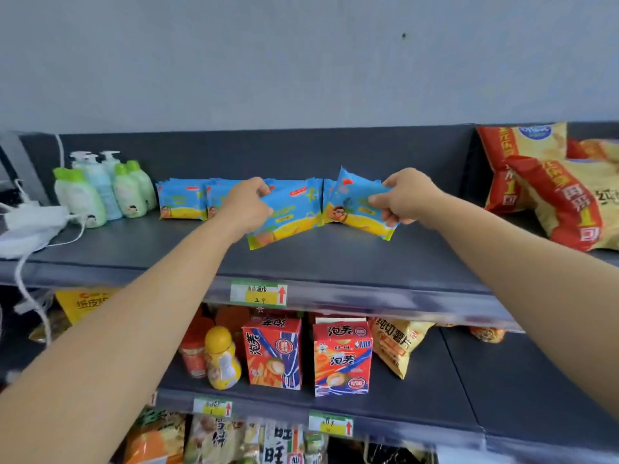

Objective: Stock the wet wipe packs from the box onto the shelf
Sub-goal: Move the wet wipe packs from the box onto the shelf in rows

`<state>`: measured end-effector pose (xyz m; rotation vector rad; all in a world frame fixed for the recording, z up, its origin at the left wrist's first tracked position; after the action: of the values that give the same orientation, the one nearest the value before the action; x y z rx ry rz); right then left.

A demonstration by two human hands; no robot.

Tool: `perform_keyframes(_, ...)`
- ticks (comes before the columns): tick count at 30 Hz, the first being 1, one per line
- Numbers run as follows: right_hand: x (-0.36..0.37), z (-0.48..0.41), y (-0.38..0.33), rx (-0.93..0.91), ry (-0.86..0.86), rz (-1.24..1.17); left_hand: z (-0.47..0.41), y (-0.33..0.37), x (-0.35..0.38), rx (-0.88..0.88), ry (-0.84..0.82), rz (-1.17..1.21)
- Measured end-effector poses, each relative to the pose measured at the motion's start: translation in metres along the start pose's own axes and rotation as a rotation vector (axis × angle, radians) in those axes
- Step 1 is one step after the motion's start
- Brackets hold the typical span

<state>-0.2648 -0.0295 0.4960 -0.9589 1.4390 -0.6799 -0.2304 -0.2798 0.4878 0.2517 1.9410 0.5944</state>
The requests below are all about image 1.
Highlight thin white cable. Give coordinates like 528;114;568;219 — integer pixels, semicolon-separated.
46;215;87;249

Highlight red white snack can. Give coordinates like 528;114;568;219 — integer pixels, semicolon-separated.
179;328;213;379

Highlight white power adapter with cables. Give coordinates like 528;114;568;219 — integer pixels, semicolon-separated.
5;202;71;233

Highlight orange lidded snack jar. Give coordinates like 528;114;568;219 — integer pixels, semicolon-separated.
469;325;507;343

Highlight yellow plastic bottle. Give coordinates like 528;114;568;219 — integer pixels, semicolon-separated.
204;325;242;391

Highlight beige rice cracker bag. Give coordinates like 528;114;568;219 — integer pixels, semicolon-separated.
183;414;248;464

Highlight yellow potato chip bag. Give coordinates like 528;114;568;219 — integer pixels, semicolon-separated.
369;317;436;380

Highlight dark grey shelf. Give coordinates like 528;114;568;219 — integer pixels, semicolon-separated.
0;122;619;464

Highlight red blue snack box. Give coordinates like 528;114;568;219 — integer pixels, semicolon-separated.
241;317;303;391
313;321;374;398

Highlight rows of blue wipe packets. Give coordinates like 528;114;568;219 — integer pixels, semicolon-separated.
155;176;339;223

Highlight thick white cable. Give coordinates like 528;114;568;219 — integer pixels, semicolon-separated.
13;253;53;346

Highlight person's right forearm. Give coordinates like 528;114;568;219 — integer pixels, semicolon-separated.
420;193;619;421

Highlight large red yellow chip bag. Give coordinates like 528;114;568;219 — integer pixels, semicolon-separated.
505;155;619;253
565;138;619;162
476;122;569;214

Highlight person's right hand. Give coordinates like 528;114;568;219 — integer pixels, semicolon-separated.
367;168;446;229

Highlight orange green snack bag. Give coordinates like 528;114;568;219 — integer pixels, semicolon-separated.
123;408;187;464

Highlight white rice cracker multipack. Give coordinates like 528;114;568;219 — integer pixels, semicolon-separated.
241;420;329;464

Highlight person's left hand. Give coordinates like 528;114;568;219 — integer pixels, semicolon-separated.
215;177;275;245

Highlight person's left forearm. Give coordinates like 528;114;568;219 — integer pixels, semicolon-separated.
0;215;242;464

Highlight yellow snack bag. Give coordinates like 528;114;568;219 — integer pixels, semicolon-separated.
54;287;119;326

